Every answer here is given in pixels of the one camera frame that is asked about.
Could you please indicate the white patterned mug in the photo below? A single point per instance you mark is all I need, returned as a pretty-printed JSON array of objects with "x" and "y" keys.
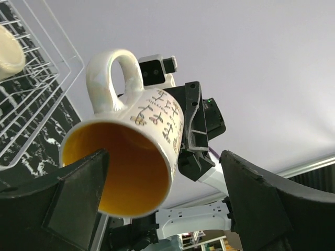
[{"x": 140, "y": 128}]

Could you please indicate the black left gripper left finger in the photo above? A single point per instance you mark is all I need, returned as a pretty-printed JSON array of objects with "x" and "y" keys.
[{"x": 56, "y": 211}]

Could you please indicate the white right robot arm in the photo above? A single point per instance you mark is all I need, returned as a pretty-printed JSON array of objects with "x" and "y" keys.
[{"x": 213, "y": 216}]

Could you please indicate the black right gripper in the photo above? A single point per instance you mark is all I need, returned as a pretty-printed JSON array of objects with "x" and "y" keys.
[{"x": 203, "y": 122}]

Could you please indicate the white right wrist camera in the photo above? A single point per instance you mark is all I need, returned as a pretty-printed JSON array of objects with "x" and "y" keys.
[{"x": 157, "y": 71}]

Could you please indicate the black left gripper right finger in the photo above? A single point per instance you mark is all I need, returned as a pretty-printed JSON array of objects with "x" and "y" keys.
[{"x": 270, "y": 212}]

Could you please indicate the cream and brown cup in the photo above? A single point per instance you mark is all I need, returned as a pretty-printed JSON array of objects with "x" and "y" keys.
[{"x": 12, "y": 55}]

